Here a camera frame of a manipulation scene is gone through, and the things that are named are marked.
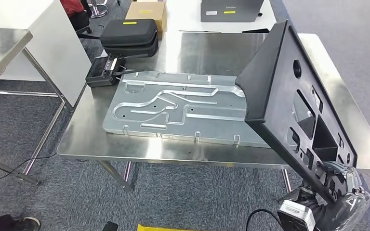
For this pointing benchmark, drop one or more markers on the brown cardboard box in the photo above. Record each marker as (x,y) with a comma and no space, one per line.
(145,16)

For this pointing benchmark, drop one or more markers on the yellow floor tape square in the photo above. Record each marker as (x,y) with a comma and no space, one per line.
(156,228)

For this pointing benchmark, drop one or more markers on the black plastic plate part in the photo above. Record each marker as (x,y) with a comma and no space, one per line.
(261,83)

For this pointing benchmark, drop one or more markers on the black chair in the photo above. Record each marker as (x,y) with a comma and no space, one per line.
(81,20)

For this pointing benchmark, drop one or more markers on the flat black pad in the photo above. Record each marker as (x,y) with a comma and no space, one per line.
(255,31)

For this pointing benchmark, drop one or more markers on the person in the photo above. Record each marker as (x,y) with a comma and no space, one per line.
(0,221)

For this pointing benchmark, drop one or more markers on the black zip case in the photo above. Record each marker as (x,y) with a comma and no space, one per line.
(127,33)

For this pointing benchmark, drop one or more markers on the stainless steel side table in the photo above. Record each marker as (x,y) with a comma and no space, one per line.
(3,44)

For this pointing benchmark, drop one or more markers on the stainless steel workbench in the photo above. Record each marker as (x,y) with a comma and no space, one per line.
(92,137)

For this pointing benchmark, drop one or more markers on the black robot body part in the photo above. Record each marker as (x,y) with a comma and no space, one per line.
(110,227)

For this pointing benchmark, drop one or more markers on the stamped sheet metal panel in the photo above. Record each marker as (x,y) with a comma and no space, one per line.
(204,130)

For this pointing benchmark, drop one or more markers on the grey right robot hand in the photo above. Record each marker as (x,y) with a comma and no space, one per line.
(347,213)

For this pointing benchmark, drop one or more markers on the chrome chair base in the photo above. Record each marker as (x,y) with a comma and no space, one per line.
(97,12)

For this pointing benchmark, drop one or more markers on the white cabinet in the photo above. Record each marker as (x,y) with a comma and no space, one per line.
(54,47)

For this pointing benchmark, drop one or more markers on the grey laptop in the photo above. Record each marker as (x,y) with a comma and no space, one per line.
(233,9)

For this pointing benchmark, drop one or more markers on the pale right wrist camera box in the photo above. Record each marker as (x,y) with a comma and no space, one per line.
(295,216)

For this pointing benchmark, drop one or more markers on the red fabric item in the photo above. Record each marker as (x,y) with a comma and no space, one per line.
(71,7)

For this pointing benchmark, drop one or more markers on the black controller with antenna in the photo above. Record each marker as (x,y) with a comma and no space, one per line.
(99,75)

